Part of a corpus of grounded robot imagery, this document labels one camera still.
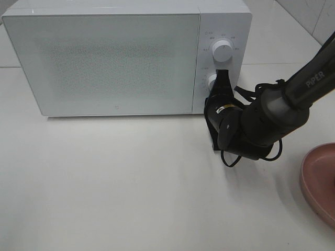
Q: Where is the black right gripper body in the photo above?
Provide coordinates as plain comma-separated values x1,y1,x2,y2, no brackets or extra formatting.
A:
204,89,245,131

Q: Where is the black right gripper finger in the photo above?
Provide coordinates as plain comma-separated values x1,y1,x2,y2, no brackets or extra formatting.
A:
214,70,232,92

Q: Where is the white microwave door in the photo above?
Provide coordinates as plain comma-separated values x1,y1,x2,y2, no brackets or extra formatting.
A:
3,14,199,117

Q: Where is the pink round plate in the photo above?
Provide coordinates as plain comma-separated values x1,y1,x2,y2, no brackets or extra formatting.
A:
299,143,334,229

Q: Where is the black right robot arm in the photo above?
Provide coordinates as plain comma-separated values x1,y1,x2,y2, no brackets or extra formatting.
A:
204,35,334,167

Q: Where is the lower white timer knob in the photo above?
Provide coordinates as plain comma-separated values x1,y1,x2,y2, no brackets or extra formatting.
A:
206,74,217,90

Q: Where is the upper white power knob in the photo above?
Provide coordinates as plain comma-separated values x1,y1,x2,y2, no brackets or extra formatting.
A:
211,38,233,62

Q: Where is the white microwave oven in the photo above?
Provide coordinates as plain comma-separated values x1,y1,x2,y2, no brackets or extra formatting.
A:
1,1,252,116

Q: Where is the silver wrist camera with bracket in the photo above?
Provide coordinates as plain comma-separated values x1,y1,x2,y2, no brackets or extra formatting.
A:
204,97,220,151

